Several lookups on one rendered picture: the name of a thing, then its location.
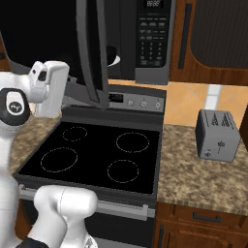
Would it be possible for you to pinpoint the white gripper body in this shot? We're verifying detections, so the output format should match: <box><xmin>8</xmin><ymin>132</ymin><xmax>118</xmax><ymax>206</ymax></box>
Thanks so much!
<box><xmin>33</xmin><ymin>60</ymin><xmax>71</xmax><ymax>118</ymax></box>

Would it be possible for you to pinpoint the dark grey microwave door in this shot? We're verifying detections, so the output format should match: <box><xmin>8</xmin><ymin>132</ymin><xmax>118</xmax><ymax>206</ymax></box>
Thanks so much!
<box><xmin>63</xmin><ymin>0</ymin><xmax>111</xmax><ymax>109</ymax></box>

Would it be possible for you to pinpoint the white bowl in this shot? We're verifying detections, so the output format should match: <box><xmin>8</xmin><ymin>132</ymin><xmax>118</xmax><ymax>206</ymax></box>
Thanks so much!
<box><xmin>106</xmin><ymin>46</ymin><xmax>122</xmax><ymax>68</ymax></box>

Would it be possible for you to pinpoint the black microwave oven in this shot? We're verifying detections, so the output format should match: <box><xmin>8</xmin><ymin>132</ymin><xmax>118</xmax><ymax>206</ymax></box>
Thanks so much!
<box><xmin>0</xmin><ymin>0</ymin><xmax>177</xmax><ymax>86</ymax></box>

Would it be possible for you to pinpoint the brown wooden base cupboard door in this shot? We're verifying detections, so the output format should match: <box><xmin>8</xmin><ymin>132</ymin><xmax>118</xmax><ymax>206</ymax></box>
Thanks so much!
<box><xmin>152</xmin><ymin>222</ymin><xmax>248</xmax><ymax>248</ymax></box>

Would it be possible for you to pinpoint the black hob with oven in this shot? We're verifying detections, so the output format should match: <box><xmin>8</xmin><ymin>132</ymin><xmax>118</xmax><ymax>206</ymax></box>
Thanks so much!
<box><xmin>14</xmin><ymin>84</ymin><xmax>168</xmax><ymax>248</ymax></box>

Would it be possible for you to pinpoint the grey toaster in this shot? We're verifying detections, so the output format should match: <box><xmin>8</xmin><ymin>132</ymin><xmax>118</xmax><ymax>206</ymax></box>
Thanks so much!
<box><xmin>195</xmin><ymin>108</ymin><xmax>242</xmax><ymax>164</ymax></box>

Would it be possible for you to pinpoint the brown wooden drawer front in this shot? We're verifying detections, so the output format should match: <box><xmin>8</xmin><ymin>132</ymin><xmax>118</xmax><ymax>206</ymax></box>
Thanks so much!
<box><xmin>156</xmin><ymin>201</ymin><xmax>248</xmax><ymax>233</ymax></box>

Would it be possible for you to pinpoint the silver oven door handle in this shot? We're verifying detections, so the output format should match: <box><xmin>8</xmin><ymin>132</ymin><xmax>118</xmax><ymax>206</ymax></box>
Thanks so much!
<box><xmin>18</xmin><ymin>185</ymin><xmax>157</xmax><ymax>222</ymax></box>

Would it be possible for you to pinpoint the black cupboard door handle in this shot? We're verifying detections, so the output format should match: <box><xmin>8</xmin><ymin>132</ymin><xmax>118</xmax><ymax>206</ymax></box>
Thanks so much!
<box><xmin>177</xmin><ymin>2</ymin><xmax>194</xmax><ymax>71</ymax></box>

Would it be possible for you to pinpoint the black base cupboard handle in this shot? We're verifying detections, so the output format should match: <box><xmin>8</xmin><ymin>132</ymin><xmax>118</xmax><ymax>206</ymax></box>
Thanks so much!
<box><xmin>157</xmin><ymin>224</ymin><xmax>166</xmax><ymax>248</ymax></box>

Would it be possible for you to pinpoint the black drawer handle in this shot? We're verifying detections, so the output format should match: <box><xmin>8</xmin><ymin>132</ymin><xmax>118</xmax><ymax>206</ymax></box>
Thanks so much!
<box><xmin>192</xmin><ymin>210</ymin><xmax>223</xmax><ymax>224</ymax></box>

